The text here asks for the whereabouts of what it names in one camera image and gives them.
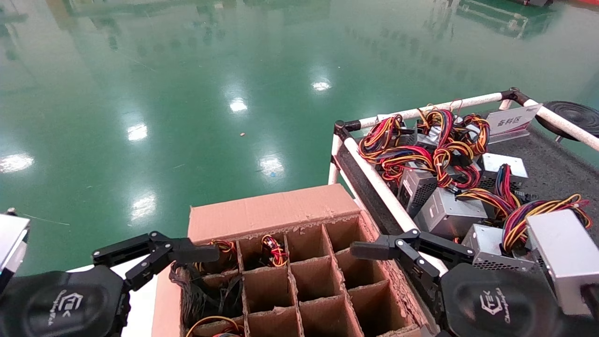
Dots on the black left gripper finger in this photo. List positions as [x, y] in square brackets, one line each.
[196, 252]

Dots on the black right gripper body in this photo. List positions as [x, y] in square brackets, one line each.
[496, 304]

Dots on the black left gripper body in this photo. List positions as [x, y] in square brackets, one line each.
[56, 304]

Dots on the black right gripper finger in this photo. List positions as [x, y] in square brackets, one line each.
[369, 250]

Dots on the brown cardboard box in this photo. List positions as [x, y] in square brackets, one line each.
[262, 210]

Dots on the grey power supply with fan grille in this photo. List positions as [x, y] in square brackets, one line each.
[486, 243]

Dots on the grey power supply barcode label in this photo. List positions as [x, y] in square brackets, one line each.
[416, 187]

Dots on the cardboard divider grid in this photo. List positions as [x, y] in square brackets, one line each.
[269, 290]

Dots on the grey power supply, centre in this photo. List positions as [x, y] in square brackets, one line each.
[449, 215]

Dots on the white cart leg pipe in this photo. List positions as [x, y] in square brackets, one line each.
[334, 159]

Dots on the black pipe corner connector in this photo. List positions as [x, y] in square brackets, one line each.
[514, 96]
[346, 126]

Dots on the silver power supply shiny lid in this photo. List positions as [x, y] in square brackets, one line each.
[496, 161]

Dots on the white label sign stand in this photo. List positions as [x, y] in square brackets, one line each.
[512, 120]

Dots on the black round disc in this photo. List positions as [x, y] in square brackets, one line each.
[575, 117]

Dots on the long white cart rail pipe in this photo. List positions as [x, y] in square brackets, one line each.
[374, 180]

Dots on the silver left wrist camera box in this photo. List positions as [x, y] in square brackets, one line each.
[11, 243]

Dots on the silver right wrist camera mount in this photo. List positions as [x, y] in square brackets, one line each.
[561, 252]

